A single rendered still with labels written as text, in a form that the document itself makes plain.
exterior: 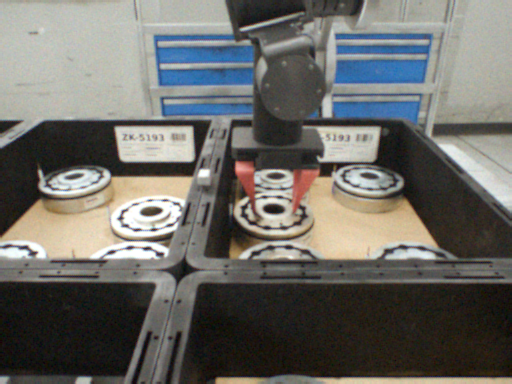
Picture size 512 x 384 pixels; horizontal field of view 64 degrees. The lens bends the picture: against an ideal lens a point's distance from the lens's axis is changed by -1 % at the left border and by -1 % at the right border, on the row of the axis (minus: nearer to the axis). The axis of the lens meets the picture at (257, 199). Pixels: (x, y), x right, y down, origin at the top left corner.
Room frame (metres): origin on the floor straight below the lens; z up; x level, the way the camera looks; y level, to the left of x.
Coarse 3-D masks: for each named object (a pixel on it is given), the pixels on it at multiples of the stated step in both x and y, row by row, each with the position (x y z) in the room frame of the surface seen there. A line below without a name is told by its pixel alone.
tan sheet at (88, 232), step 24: (120, 192) 0.58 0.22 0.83; (144, 192) 0.58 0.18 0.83; (168, 192) 0.58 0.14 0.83; (24, 216) 0.50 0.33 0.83; (48, 216) 0.50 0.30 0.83; (72, 216) 0.50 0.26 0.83; (96, 216) 0.50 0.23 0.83; (0, 240) 0.44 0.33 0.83; (24, 240) 0.44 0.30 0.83; (48, 240) 0.44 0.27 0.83; (72, 240) 0.44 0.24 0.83; (96, 240) 0.44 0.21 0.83
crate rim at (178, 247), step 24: (48, 120) 0.64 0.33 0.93; (72, 120) 0.64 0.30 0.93; (96, 120) 0.64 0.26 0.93; (120, 120) 0.64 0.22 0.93; (144, 120) 0.64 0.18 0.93; (168, 120) 0.64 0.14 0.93; (192, 120) 0.64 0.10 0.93; (216, 120) 0.63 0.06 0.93; (0, 144) 0.52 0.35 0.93; (192, 192) 0.38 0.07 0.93; (192, 216) 0.33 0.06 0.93; (0, 264) 0.26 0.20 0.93; (24, 264) 0.26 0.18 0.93; (48, 264) 0.26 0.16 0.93; (72, 264) 0.26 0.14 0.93; (96, 264) 0.26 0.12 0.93; (120, 264) 0.26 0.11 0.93; (144, 264) 0.26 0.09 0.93; (168, 264) 0.26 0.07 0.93
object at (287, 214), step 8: (264, 200) 0.47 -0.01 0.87; (272, 200) 0.47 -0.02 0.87; (280, 200) 0.47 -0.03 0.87; (256, 208) 0.45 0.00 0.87; (264, 208) 0.46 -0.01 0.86; (288, 208) 0.45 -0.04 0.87; (264, 216) 0.43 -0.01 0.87; (272, 216) 0.43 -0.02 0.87; (280, 216) 0.44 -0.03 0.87; (288, 216) 0.44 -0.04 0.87
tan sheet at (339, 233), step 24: (312, 192) 0.58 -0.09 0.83; (336, 216) 0.50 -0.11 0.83; (360, 216) 0.50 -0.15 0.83; (384, 216) 0.50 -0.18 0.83; (408, 216) 0.50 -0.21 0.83; (312, 240) 0.44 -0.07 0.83; (336, 240) 0.44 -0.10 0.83; (360, 240) 0.44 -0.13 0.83; (384, 240) 0.44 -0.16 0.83; (408, 240) 0.44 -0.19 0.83; (432, 240) 0.44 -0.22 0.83
